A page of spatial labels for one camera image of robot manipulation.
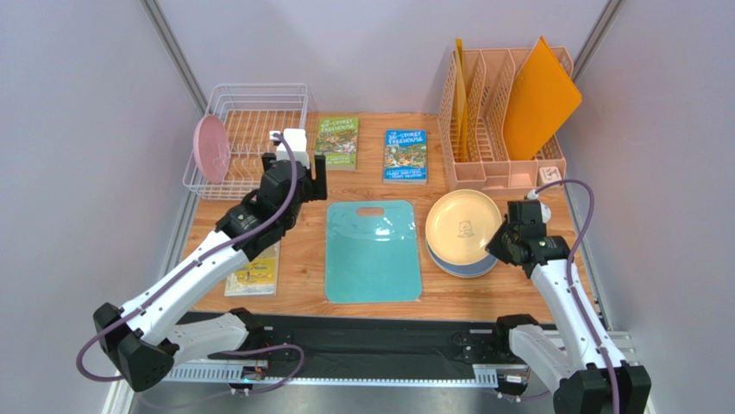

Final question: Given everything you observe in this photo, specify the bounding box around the pink plastic desk organizer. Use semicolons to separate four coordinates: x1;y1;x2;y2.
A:
437;47;567;198

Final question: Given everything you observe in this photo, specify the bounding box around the white wire dish rack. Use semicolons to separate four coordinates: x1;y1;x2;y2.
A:
183;83;318;201

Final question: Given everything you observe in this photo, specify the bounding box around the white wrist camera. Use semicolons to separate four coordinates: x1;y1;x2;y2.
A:
526;190;552;223
269;129;311;169

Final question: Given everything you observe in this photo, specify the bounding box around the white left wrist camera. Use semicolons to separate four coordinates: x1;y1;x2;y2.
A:
269;129;311;169

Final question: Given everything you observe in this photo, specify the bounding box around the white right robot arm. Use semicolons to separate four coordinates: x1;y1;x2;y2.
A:
486;199;651;413

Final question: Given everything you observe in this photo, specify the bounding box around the black base mat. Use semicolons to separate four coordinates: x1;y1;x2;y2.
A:
172;312;550;380

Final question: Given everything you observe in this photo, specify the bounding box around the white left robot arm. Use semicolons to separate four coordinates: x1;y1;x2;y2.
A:
76;153;327;392

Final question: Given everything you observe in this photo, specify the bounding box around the Brideshead Revisited paperback book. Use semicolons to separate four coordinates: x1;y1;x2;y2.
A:
224;242;280;297

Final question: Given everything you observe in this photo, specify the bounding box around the tan plate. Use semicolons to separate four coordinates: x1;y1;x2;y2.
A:
424;189;502;266

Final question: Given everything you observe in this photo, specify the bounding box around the green 65-Storey Treehouse book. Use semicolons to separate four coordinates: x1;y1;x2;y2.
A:
315;116;359;171

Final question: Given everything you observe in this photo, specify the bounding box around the pink plate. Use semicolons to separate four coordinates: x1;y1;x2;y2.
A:
193;115;230;185

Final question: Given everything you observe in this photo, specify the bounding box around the blue plate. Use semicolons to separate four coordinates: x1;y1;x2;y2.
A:
426;244;498;279

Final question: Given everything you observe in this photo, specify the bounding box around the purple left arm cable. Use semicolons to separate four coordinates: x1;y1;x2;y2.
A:
75;131;306;395

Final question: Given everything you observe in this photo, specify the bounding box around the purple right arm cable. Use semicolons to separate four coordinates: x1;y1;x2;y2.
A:
497;179;622;414

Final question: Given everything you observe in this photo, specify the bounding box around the aluminium frame rail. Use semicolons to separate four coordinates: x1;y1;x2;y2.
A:
100;321;656;414

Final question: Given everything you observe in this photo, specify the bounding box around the teal cutting board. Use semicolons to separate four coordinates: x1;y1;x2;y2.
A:
324;200;422;304

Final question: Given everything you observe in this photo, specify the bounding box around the blue 26-Storey Treehouse book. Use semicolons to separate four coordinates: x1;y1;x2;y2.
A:
382;129;428;185

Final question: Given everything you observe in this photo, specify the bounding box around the thin orange folder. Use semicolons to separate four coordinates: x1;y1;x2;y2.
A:
455;38;468;162

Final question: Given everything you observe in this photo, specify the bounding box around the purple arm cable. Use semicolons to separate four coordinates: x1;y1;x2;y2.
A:
497;179;622;414
75;131;306;395

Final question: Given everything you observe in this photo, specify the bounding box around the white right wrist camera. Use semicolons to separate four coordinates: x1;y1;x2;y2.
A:
526;190;552;223

